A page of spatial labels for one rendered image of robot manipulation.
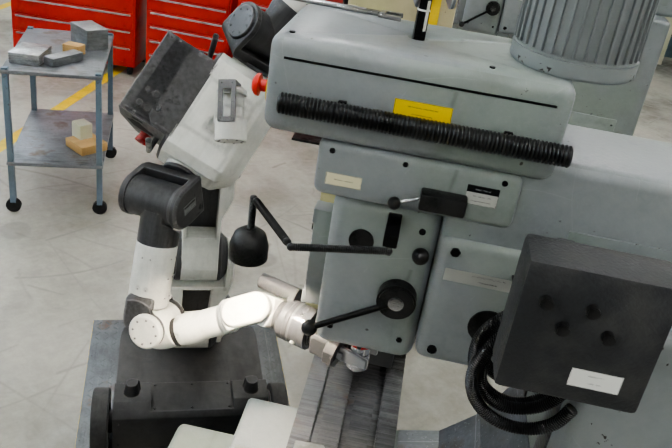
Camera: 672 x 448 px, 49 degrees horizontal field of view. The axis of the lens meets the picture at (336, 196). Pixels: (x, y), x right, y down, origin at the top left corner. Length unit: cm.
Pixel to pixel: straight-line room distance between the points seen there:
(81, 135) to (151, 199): 291
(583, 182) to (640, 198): 9
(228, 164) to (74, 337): 204
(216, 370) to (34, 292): 156
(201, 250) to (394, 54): 113
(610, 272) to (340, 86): 48
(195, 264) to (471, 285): 104
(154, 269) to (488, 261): 74
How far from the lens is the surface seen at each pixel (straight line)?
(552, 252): 102
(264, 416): 187
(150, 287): 167
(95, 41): 454
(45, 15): 680
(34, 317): 369
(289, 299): 159
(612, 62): 120
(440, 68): 114
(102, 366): 277
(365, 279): 133
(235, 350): 257
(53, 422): 317
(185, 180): 164
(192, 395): 237
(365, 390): 186
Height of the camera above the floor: 219
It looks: 27 degrees down
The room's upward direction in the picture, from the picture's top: 9 degrees clockwise
